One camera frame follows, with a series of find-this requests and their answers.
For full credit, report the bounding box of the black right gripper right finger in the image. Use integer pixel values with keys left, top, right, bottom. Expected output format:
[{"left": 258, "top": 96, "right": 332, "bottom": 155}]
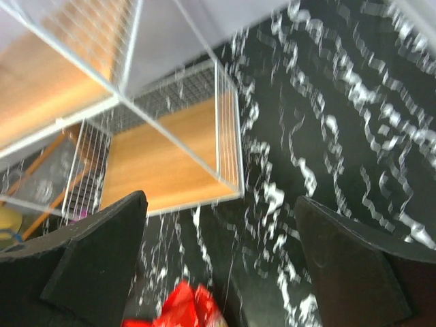
[{"left": 295, "top": 196, "right": 435, "bottom": 326}]

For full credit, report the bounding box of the wooden cup rack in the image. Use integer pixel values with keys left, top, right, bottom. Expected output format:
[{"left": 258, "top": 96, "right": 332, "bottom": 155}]
[{"left": 1, "top": 134, "right": 90, "bottom": 241}]

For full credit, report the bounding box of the white wire wooden shelf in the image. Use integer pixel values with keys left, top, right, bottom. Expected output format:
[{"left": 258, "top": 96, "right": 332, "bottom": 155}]
[{"left": 1, "top": 1, "right": 281, "bottom": 221}]

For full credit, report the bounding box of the yellow mug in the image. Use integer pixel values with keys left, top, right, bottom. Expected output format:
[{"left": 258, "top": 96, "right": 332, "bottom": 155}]
[{"left": 0, "top": 206, "right": 22, "bottom": 249}]

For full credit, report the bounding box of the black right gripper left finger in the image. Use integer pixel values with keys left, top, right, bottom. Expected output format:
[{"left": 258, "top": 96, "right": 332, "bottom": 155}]
[{"left": 1, "top": 191, "right": 148, "bottom": 326}]

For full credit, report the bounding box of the red candy bag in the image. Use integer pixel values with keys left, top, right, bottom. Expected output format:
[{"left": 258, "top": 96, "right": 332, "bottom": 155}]
[{"left": 121, "top": 281, "right": 228, "bottom": 327}]

